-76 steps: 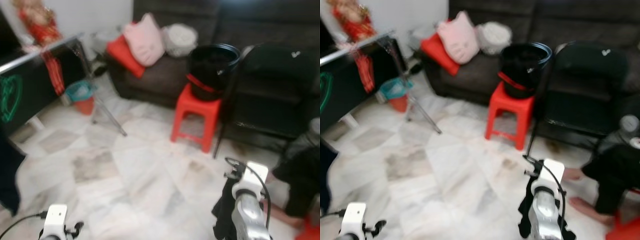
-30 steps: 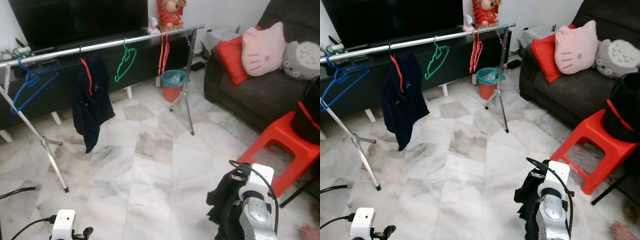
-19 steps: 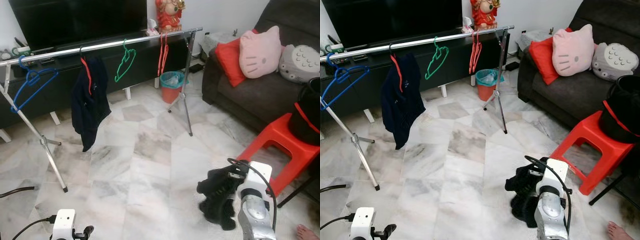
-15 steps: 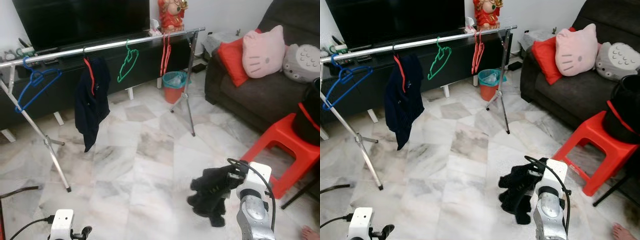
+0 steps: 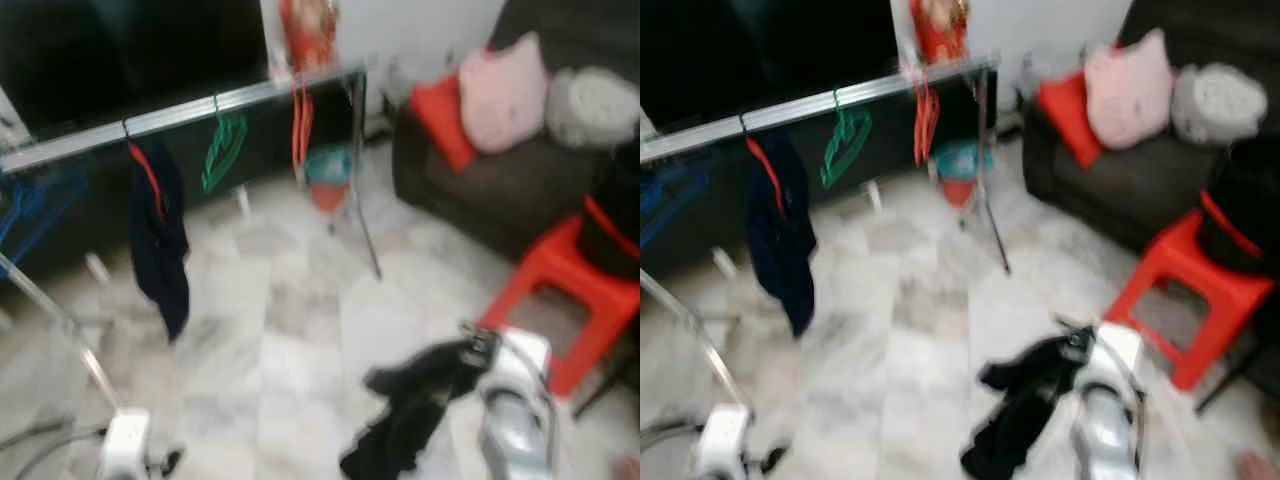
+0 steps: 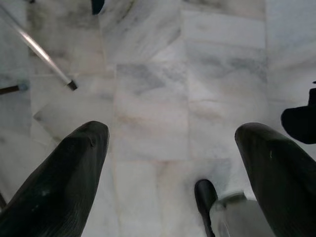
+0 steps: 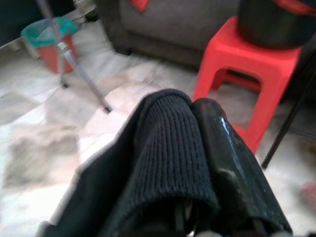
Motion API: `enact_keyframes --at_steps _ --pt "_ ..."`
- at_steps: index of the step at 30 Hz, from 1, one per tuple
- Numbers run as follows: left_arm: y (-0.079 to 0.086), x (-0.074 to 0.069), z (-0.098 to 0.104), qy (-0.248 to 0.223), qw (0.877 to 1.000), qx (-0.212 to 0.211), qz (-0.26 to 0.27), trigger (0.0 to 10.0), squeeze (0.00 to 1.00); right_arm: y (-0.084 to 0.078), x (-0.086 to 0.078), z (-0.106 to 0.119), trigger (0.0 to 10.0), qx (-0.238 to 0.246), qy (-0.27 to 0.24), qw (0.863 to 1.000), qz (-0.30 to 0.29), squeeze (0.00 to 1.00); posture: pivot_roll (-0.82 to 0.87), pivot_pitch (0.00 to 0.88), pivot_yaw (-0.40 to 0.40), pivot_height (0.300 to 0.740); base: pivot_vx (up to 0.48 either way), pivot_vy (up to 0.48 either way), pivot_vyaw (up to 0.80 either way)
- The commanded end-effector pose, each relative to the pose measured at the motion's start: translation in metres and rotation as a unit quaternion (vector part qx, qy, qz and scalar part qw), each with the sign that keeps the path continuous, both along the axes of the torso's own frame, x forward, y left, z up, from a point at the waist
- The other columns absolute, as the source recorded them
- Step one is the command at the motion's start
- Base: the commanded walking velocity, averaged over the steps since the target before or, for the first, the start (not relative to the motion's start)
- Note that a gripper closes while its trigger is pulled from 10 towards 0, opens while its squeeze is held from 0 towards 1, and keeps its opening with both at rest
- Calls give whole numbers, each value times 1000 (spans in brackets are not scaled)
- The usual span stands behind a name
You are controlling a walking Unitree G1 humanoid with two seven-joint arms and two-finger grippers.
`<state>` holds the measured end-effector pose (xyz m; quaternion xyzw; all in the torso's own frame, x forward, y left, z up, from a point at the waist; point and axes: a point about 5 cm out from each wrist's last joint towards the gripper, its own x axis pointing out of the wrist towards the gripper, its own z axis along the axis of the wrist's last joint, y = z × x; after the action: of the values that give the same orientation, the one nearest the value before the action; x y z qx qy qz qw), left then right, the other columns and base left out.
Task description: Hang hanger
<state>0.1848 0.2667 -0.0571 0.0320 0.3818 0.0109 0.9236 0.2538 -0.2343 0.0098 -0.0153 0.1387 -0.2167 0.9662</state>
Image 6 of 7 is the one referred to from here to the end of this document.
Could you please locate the navy blue shirt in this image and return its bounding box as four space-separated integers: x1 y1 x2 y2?
91 0 106 15

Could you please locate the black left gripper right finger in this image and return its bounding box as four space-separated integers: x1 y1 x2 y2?
234 122 316 237

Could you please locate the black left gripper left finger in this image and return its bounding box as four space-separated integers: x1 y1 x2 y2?
0 120 110 237

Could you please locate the black left robot foot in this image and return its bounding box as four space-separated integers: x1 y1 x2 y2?
194 179 219 237

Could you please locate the black shirt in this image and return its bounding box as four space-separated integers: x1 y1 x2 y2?
280 81 316 145

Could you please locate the grey left robot leg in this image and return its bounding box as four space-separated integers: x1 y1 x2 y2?
209 194 270 237

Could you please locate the silver metal clothes rack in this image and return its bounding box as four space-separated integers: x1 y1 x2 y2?
0 4 78 91

